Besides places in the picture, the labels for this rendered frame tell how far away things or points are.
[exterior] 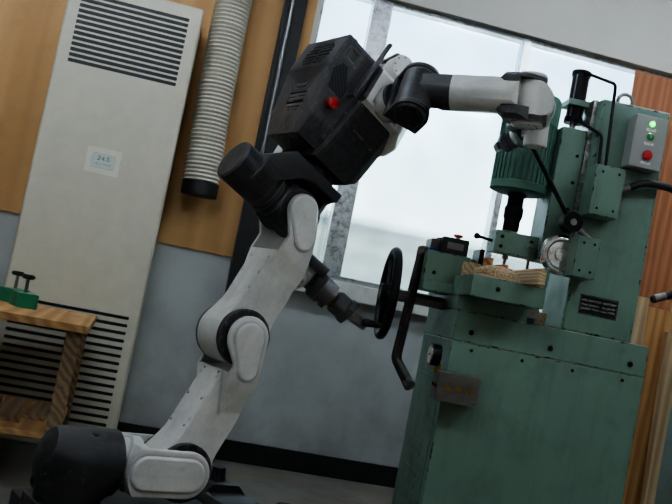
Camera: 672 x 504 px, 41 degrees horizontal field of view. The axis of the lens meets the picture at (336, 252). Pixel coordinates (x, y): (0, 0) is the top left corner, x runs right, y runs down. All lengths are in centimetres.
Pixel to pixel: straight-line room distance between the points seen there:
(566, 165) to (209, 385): 131
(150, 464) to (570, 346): 124
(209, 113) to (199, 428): 182
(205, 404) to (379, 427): 193
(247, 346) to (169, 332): 172
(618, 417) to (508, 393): 33
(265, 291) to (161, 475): 50
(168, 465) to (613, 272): 145
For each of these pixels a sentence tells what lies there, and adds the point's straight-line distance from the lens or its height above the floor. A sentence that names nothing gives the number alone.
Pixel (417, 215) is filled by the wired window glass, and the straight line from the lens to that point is 412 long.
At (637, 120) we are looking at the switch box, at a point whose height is 146.
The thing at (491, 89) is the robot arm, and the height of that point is 132.
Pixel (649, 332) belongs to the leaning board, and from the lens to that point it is 418.
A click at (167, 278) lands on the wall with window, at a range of 387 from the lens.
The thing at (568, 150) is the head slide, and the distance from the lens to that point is 286.
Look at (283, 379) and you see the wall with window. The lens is 394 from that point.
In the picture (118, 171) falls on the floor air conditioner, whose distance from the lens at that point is 360.
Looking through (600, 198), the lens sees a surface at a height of 120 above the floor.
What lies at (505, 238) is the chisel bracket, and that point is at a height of 105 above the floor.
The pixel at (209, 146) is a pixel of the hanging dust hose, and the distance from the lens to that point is 372.
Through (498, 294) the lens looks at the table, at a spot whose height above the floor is 86.
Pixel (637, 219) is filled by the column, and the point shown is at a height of 118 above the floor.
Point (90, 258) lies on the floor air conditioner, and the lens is 359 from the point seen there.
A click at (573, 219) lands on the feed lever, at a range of 273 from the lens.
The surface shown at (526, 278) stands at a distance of 254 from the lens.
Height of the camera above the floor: 74
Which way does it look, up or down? 3 degrees up
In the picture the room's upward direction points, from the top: 11 degrees clockwise
